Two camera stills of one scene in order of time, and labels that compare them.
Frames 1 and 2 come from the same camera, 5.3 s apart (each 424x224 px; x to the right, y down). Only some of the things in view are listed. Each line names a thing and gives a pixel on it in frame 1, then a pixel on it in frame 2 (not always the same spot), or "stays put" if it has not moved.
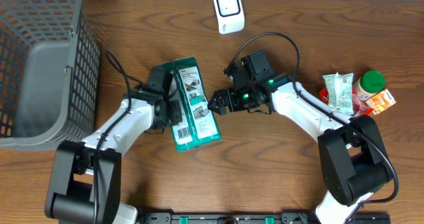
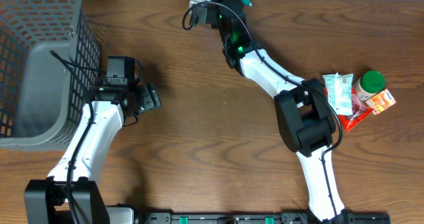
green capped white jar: [369, 83] stays put
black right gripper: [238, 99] -> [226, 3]
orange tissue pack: [381, 101] stays put
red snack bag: [360, 109] stays put
